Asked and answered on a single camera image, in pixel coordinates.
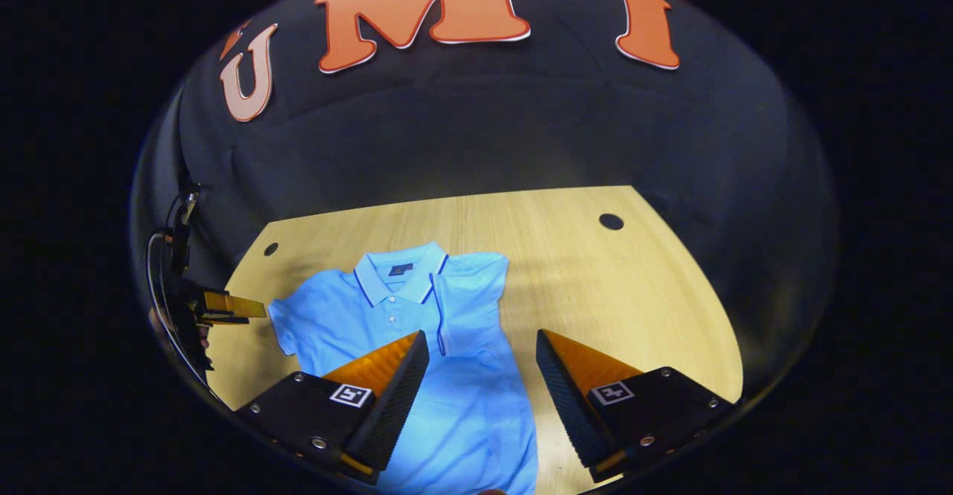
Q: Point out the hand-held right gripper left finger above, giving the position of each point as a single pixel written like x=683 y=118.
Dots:
x=394 y=406

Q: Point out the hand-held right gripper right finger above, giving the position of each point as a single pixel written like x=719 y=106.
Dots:
x=566 y=406

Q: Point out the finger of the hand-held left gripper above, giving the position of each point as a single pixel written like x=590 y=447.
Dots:
x=234 y=304

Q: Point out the light blue T-shirt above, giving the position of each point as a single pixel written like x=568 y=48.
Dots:
x=476 y=420

